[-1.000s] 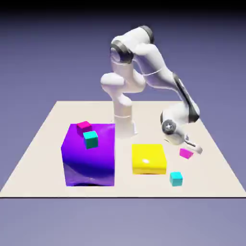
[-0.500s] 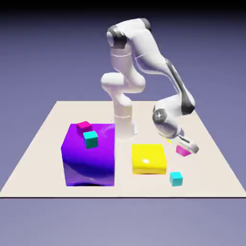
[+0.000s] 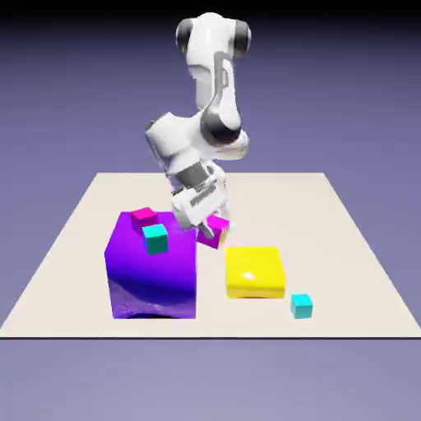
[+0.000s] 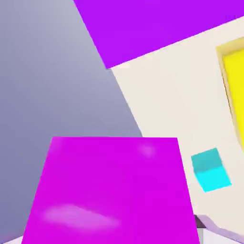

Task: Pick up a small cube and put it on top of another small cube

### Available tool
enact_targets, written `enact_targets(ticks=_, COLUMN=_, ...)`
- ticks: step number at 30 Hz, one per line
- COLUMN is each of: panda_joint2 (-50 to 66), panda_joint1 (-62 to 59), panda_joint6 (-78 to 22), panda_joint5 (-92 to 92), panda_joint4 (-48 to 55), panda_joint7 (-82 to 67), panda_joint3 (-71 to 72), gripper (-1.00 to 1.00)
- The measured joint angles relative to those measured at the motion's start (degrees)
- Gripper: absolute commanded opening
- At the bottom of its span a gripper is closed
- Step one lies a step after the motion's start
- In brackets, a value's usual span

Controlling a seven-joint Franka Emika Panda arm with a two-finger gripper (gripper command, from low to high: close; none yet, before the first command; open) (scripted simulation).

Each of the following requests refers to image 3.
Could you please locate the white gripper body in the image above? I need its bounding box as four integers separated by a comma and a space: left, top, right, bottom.
171, 179, 231, 231

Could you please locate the small magenta cube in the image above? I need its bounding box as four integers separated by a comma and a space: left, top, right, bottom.
196, 214, 230, 250

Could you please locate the small cyan cube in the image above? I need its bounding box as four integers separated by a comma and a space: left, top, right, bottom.
289, 293, 314, 320
141, 224, 169, 256

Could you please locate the small pink cube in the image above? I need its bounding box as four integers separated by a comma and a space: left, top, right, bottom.
131, 206, 158, 234

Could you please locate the large yellow box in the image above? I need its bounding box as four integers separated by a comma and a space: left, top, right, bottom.
225, 246, 286, 300

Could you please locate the large purple box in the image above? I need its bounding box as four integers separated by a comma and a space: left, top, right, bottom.
104, 210, 197, 320

